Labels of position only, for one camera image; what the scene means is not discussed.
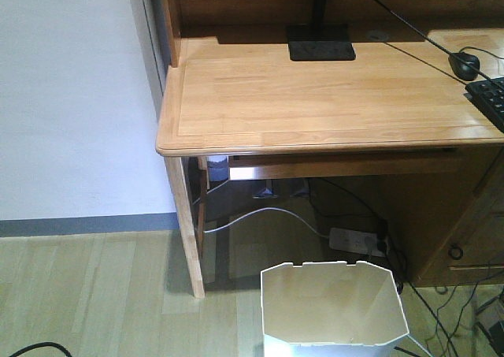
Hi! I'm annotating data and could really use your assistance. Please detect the wooden desk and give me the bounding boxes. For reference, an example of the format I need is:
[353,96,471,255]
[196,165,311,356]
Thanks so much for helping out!
[156,0,503,298]

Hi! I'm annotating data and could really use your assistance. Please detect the black cable on desk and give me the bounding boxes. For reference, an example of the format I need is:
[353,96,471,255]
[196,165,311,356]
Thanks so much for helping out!
[368,0,493,83]

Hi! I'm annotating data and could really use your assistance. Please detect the black keyboard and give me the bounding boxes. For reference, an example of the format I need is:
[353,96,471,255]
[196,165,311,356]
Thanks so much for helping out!
[465,77,503,132]

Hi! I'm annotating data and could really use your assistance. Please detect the white plastic trash bin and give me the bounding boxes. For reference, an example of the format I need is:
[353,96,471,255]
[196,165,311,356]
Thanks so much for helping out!
[261,261,410,356]

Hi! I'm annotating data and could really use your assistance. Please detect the black floor cables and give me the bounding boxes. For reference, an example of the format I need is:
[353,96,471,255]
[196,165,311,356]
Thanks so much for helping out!
[309,177,504,357]

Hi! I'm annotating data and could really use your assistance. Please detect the grey cylinder under desk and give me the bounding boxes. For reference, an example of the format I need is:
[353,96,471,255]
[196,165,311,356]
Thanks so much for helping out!
[207,155,229,182]

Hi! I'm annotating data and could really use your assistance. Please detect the black cable bottom left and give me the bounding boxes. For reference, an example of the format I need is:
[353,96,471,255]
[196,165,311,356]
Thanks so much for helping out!
[8,341,73,357]

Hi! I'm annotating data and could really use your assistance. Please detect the black computer mouse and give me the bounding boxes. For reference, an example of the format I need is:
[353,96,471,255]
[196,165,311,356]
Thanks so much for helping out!
[448,52,480,81]

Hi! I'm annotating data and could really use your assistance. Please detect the white power strip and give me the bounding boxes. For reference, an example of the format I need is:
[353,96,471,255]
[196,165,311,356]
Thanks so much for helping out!
[329,228,388,257]

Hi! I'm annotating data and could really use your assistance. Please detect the white cable under desk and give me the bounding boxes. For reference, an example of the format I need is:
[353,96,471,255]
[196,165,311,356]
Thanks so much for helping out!
[191,178,332,240]

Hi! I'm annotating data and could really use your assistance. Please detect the grey desk cable grommet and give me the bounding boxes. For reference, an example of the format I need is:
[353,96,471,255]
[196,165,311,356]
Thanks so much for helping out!
[366,30,390,43]

